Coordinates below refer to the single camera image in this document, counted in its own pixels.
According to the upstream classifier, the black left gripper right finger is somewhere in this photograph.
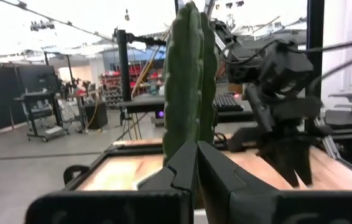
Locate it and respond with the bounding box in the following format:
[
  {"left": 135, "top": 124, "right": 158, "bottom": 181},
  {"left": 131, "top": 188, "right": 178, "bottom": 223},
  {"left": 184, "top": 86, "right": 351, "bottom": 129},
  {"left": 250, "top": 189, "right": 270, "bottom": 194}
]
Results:
[{"left": 197, "top": 140, "right": 352, "bottom": 224}]

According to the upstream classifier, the black monitor cart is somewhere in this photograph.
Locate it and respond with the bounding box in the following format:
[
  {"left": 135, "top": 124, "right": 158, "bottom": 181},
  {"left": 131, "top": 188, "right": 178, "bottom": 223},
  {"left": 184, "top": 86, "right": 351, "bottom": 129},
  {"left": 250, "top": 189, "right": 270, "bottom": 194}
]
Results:
[{"left": 14, "top": 63, "right": 70, "bottom": 142}]

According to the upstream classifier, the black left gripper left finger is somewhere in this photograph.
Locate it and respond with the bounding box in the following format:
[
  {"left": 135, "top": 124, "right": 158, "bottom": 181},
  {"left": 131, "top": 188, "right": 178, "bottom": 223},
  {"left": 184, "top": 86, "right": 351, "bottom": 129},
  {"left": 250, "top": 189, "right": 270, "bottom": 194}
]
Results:
[{"left": 25, "top": 140, "right": 198, "bottom": 224}]

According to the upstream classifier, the wooden work table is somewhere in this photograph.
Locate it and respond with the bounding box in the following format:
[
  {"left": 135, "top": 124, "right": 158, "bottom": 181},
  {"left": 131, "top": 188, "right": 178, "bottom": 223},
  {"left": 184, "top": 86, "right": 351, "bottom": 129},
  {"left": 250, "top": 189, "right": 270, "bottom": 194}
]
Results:
[{"left": 59, "top": 79, "right": 101, "bottom": 131}]

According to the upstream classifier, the black frame clamp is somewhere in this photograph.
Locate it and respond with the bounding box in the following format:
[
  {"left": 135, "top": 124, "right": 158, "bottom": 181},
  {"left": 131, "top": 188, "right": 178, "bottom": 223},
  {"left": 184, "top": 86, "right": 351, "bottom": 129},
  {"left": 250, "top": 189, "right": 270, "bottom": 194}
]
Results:
[{"left": 63, "top": 164, "right": 91, "bottom": 186}]

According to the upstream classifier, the grey desk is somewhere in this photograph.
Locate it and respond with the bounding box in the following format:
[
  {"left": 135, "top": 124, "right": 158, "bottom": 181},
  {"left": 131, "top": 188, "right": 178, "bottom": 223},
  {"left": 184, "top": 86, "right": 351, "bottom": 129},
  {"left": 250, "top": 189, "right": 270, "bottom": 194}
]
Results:
[{"left": 118, "top": 93, "right": 254, "bottom": 124}]

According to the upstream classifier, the green cactus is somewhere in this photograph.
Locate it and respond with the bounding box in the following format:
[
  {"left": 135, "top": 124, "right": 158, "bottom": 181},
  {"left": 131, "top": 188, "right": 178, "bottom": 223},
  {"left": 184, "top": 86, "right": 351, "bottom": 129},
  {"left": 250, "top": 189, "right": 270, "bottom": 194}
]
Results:
[{"left": 162, "top": 1, "right": 220, "bottom": 166}]

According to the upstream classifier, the grey office chair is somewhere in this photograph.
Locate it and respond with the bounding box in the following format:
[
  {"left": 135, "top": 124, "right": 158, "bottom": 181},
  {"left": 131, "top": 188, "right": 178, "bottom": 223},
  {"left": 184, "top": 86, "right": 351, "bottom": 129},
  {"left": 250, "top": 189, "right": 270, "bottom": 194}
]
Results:
[{"left": 323, "top": 91, "right": 352, "bottom": 127}]

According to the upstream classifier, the black box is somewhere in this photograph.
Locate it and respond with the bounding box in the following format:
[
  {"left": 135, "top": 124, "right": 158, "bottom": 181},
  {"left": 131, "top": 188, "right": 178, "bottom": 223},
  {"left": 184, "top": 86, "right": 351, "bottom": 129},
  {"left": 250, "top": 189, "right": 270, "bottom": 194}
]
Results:
[{"left": 84, "top": 101, "right": 109, "bottom": 130}]

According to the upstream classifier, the shelf with red bins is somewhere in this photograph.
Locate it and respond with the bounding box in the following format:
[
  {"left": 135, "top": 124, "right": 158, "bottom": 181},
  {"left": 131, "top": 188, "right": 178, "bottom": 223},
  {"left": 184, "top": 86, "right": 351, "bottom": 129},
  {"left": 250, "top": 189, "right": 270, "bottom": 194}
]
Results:
[{"left": 100, "top": 63, "right": 164, "bottom": 110}]

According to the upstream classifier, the black keyboard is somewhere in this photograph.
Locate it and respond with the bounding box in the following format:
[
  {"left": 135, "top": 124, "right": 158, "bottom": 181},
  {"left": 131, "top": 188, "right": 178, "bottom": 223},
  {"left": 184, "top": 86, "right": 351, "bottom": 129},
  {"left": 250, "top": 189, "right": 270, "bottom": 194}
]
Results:
[{"left": 213, "top": 92, "right": 244, "bottom": 113}]

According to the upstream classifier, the black pole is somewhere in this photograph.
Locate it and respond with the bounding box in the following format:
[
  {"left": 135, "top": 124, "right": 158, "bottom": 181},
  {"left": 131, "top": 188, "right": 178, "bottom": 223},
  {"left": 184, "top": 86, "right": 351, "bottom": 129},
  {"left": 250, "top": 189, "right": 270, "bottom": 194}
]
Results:
[{"left": 116, "top": 28, "right": 167, "bottom": 102}]

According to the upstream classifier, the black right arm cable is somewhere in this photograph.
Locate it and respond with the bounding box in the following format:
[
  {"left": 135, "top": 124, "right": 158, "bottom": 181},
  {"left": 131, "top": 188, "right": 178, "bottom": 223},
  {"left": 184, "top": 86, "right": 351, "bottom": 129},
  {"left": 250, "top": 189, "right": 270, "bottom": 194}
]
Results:
[{"left": 299, "top": 34, "right": 352, "bottom": 54}]

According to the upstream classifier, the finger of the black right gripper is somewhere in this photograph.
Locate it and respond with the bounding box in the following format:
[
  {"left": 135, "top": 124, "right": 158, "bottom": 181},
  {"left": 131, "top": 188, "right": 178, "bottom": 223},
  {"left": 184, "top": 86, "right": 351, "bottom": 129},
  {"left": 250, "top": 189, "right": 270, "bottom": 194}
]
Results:
[
  {"left": 294, "top": 142, "right": 317, "bottom": 187},
  {"left": 258, "top": 141, "right": 301, "bottom": 188}
]

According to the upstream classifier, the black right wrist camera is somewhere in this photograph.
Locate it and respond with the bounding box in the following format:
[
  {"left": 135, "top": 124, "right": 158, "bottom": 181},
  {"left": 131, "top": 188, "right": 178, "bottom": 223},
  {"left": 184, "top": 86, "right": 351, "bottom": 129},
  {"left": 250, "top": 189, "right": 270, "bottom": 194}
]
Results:
[{"left": 256, "top": 40, "right": 315, "bottom": 97}]

